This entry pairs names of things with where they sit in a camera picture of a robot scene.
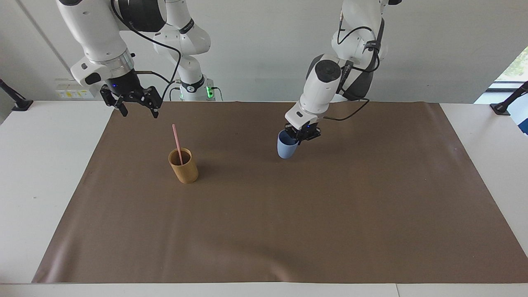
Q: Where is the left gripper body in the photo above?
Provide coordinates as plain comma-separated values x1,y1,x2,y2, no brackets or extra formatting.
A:
285,122,319,135

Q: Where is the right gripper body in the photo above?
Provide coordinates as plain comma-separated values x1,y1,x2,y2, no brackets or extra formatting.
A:
105,70,144,99

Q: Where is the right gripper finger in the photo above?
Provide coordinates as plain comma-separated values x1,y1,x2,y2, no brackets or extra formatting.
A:
129,85,163,119
100,86,129,118

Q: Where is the blue cup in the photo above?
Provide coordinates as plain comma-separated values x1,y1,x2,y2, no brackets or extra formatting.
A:
277,130,300,160

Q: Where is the pink chopstick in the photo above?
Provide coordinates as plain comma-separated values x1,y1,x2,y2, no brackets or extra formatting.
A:
172,124,184,166

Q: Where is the brown wooden cup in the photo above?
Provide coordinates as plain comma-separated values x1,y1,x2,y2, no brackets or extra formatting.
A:
168,148,199,184

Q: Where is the black stand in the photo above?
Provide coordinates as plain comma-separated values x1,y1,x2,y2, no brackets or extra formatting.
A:
0,78,34,112
490,81,528,116

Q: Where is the window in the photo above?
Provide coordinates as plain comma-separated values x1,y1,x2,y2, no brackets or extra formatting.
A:
474,45,528,104

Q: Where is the white and blue object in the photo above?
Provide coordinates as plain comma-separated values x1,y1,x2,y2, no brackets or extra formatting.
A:
507,94,528,136

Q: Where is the white wall socket box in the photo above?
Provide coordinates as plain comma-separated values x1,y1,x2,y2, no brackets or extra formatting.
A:
54,79,94,100

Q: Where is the black cable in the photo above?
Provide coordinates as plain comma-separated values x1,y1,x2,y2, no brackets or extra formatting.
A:
323,26,381,122
110,0,183,102

